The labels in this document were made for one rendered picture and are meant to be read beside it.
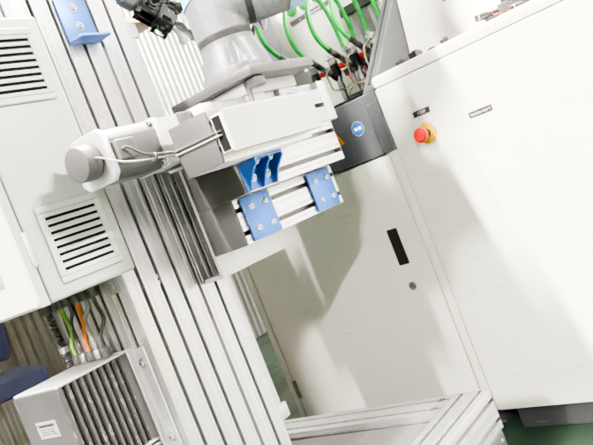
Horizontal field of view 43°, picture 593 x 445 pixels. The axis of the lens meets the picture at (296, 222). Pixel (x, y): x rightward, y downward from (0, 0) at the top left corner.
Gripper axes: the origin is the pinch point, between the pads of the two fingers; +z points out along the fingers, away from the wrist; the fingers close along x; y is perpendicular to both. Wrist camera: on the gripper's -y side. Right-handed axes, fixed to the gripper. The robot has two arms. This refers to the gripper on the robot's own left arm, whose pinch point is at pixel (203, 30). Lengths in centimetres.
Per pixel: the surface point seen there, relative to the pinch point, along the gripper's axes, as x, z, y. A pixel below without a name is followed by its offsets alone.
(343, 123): 25, 40, 29
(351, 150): 23, 45, 34
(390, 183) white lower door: 28, 55, 42
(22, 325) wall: -197, -5, 38
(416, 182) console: 35, 59, 43
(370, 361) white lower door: -10, 80, 73
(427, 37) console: 42, 51, 3
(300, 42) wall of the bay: -20, 35, -35
